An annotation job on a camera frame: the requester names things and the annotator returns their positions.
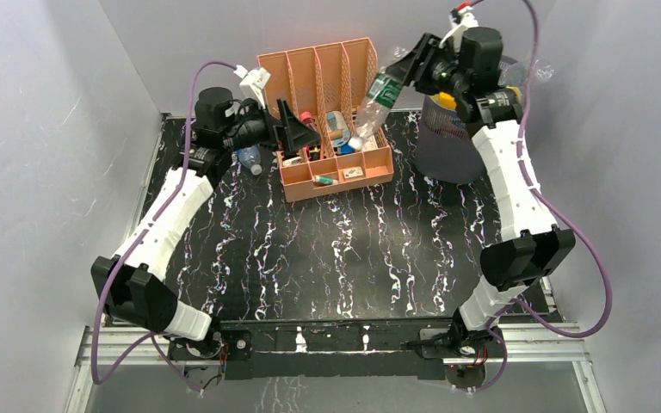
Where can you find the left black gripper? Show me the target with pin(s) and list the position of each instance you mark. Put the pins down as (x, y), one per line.
(289, 132)

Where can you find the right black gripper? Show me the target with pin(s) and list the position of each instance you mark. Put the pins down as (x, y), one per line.
(408, 69)

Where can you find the clear bottle dark green label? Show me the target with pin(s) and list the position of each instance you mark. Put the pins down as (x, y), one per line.
(382, 94)

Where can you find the yellow juice bottle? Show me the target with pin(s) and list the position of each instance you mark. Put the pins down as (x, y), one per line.
(448, 102)

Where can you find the clear bottle blue label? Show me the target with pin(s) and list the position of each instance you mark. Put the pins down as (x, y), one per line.
(250, 158)

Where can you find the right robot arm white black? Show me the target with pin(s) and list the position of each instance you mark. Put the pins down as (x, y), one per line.
(532, 244)

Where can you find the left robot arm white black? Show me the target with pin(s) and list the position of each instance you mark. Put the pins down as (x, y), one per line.
(130, 283)

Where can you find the grey mesh waste bin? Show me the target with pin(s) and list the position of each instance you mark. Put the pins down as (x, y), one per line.
(445, 150)

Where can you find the pink cap small bottle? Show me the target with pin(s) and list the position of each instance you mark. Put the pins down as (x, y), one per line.
(313, 149)

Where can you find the green white tube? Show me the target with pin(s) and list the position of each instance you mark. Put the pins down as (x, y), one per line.
(324, 181)

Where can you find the peach desk organizer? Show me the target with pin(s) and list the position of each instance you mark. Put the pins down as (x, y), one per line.
(324, 85)

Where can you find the small white box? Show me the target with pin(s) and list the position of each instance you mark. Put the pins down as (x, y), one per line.
(353, 173)

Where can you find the white carton box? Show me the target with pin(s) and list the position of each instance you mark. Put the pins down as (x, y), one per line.
(369, 143)

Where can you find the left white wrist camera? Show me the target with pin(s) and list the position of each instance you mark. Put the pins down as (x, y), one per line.
(253, 84)

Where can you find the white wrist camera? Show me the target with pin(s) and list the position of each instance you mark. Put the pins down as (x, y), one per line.
(253, 84)
(461, 18)

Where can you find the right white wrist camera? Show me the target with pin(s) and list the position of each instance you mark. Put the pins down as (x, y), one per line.
(461, 18)

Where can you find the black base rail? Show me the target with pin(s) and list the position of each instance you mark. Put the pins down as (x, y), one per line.
(351, 348)

